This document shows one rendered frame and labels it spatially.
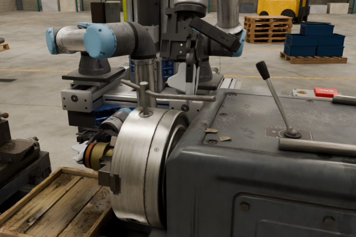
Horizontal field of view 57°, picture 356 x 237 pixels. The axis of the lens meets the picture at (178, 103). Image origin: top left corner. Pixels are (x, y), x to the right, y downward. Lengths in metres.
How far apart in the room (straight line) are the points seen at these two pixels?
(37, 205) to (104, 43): 0.56
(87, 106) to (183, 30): 0.84
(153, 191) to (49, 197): 0.52
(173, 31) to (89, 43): 0.49
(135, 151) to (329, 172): 0.41
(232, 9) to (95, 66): 0.67
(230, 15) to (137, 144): 0.71
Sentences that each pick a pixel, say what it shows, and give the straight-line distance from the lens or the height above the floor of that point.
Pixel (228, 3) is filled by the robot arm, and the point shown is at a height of 1.49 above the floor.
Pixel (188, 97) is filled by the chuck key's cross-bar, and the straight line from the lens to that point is 0.70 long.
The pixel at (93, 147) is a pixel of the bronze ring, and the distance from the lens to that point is 0.98.
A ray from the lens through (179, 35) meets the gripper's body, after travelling 0.72.
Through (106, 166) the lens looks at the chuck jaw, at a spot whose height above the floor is 1.12.
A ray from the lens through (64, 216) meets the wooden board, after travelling 1.12.
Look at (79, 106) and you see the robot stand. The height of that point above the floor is 1.05.
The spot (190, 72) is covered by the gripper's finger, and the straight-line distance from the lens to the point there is 0.70.
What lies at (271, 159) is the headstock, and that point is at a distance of 0.63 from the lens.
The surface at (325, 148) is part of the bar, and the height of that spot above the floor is 1.27.
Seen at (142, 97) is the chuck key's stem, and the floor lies 1.29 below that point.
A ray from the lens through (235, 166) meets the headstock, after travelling 0.63.
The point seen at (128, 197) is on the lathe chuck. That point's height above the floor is 1.08.
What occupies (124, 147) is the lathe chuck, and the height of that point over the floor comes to 1.19.
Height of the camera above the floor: 1.54
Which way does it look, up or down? 19 degrees down
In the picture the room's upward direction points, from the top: straight up
